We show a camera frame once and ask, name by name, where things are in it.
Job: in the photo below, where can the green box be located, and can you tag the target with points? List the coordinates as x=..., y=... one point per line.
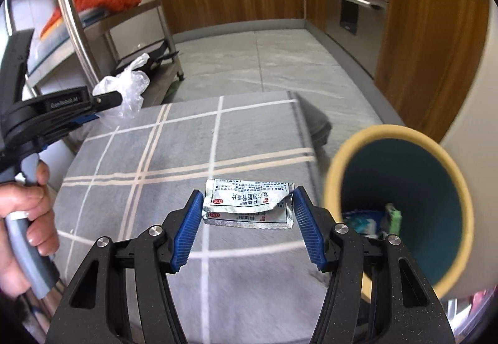
x=393, y=220

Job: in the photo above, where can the black pan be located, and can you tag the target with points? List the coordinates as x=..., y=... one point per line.
x=155, y=54

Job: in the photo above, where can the clear plastic bag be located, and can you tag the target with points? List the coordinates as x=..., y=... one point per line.
x=132, y=83

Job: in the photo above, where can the metal rack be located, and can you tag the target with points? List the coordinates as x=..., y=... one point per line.
x=74, y=17

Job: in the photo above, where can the orange flat packet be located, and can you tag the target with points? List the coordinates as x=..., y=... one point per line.
x=54, y=23

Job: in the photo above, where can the blue face mask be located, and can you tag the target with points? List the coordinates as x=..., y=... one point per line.
x=363, y=223

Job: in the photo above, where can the silver printed sachet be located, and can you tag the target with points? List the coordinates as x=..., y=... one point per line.
x=249, y=196

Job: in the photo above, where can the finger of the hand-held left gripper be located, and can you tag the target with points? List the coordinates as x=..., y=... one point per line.
x=87, y=120
x=109, y=99

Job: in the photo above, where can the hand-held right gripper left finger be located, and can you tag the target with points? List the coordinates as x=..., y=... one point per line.
x=186, y=235

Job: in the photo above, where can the grey checked tablecloth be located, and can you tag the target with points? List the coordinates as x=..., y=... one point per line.
x=253, y=134

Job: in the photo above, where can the wooden kitchen cabinets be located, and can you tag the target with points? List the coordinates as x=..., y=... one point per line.
x=428, y=36

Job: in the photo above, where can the teal bin with tan rim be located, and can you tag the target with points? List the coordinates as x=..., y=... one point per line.
x=408, y=188

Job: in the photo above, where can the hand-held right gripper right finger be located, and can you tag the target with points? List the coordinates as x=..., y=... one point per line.
x=309, y=231

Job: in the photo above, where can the person's left hand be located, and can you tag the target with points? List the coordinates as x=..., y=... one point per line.
x=19, y=200

